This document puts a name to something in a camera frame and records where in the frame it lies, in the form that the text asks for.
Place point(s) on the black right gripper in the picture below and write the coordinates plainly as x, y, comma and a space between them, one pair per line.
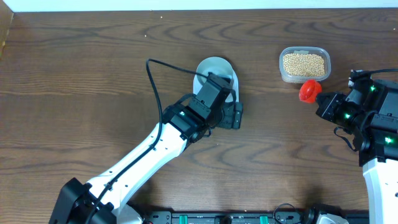
325, 109

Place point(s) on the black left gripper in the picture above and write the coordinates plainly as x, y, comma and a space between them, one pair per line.
231, 116

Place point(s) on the orange plastic measuring scoop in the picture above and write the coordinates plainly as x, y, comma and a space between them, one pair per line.
309, 91

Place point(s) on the soybeans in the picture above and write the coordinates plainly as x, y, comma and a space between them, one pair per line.
305, 65

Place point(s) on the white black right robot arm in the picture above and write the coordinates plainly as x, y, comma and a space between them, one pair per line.
369, 113

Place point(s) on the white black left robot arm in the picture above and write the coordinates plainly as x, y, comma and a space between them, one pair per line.
104, 198

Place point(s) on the white digital kitchen scale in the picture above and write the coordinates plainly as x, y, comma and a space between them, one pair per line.
197, 85

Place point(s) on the grey round bowl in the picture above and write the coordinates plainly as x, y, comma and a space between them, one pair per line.
218, 66

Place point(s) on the clear plastic container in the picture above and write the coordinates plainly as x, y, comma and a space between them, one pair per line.
305, 50

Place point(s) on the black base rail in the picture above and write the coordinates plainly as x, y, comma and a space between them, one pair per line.
283, 213

